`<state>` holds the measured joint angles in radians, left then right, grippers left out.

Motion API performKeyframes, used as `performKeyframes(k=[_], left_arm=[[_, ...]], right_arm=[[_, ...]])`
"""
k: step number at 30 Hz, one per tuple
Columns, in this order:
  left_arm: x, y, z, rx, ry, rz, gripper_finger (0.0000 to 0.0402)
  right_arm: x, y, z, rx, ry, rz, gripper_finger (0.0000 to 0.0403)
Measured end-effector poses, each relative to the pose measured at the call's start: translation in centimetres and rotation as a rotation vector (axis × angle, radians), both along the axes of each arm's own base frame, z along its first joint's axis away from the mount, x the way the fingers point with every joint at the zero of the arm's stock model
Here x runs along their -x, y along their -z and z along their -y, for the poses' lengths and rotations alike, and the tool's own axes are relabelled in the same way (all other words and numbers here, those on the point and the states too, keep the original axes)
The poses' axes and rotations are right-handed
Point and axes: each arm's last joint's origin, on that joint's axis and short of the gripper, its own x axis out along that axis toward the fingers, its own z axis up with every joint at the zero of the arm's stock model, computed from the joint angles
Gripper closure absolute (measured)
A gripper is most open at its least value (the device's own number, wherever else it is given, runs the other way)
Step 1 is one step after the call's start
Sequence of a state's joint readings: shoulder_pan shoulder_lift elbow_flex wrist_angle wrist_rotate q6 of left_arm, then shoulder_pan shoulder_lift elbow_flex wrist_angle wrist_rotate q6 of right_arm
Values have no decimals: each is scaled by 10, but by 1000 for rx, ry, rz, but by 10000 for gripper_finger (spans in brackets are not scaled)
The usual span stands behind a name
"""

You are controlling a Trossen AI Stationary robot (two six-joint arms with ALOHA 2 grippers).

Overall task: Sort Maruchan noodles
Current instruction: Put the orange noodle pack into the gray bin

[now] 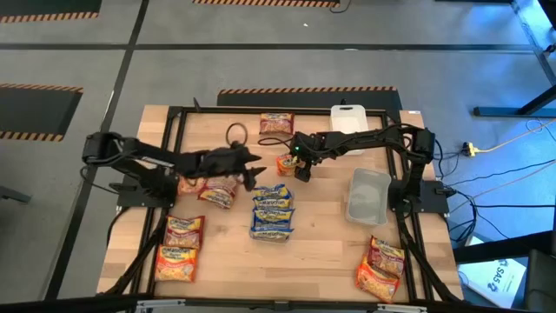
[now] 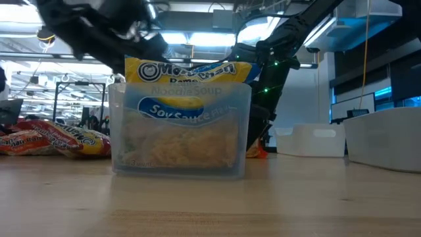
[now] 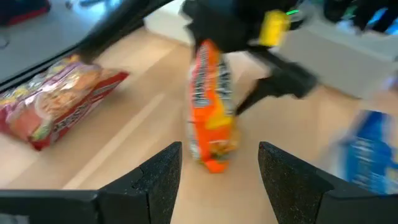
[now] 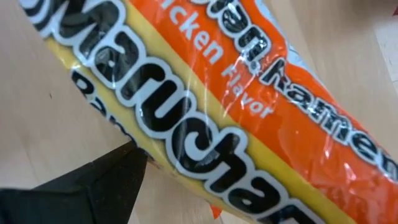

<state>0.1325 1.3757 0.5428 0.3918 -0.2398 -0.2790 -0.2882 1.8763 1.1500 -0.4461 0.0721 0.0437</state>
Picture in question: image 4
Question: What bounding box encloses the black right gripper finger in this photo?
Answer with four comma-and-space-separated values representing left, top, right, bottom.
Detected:
32, 142, 149, 224

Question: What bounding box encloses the white plastic bin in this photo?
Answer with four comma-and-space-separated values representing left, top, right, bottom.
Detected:
374, 18, 398, 91

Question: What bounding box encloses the orange chicken ramen packet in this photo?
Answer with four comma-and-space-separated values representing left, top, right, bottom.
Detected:
18, 0, 398, 224

